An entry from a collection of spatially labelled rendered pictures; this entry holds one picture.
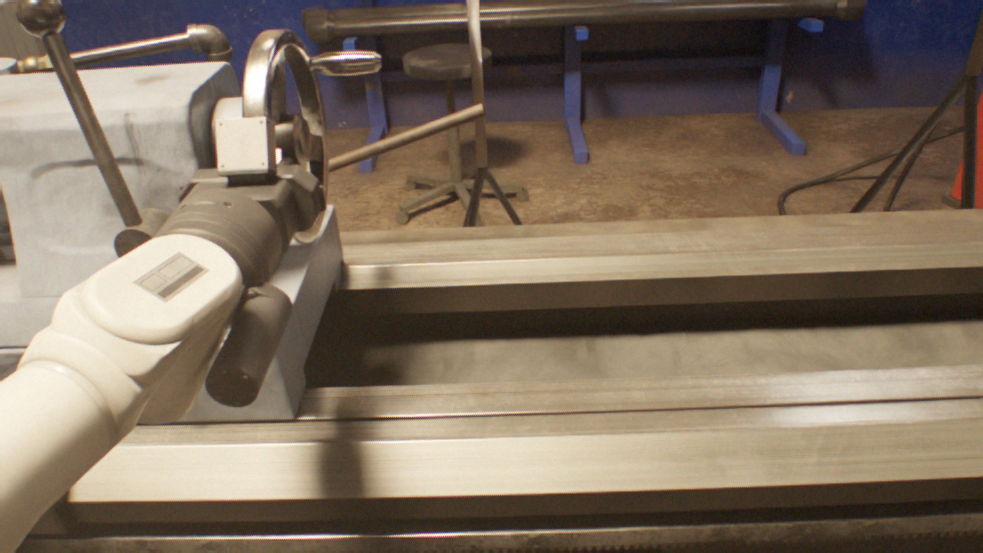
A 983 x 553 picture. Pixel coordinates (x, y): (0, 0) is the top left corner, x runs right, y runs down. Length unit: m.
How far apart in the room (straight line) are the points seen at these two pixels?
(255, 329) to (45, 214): 0.37
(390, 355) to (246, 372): 0.58
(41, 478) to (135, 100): 0.44
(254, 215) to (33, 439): 0.25
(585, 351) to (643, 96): 3.04
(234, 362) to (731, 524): 0.51
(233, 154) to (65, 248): 0.25
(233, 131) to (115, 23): 3.64
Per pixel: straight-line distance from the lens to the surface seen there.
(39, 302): 0.85
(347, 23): 3.39
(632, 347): 1.04
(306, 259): 0.88
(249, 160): 0.63
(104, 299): 0.44
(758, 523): 0.79
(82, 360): 0.44
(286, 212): 0.62
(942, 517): 0.87
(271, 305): 0.54
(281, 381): 0.77
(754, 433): 0.76
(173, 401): 0.53
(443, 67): 2.71
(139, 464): 0.81
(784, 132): 3.75
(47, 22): 0.68
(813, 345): 1.10
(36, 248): 0.84
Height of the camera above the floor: 1.36
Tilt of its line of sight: 32 degrees down
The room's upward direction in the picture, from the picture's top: 3 degrees counter-clockwise
